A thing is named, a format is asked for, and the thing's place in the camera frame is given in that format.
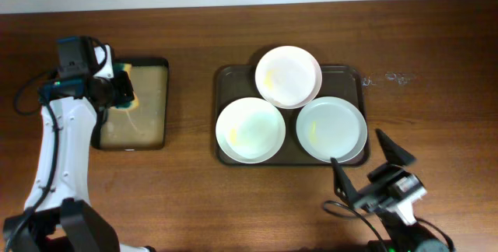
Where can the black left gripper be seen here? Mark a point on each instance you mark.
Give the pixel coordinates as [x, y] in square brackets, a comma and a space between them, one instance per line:
[124, 81]

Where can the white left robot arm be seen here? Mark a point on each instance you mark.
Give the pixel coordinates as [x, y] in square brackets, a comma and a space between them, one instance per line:
[57, 214]

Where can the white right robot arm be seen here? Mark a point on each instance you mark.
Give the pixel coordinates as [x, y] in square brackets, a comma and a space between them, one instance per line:
[397, 232]

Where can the black soapy water tray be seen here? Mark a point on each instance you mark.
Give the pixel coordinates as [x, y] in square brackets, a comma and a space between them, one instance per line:
[143, 128]

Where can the green yellow sponge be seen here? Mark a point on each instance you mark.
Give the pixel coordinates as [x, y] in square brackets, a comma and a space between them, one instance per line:
[127, 97]

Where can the white plate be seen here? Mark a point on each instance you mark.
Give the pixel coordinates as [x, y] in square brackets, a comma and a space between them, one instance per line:
[250, 130]

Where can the light grey plate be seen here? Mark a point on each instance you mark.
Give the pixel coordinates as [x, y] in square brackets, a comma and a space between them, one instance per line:
[331, 128]

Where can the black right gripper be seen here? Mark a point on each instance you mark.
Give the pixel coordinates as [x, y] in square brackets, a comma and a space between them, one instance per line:
[378, 179]

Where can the pink plate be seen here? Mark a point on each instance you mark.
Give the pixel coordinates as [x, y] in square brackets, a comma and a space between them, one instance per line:
[288, 77]

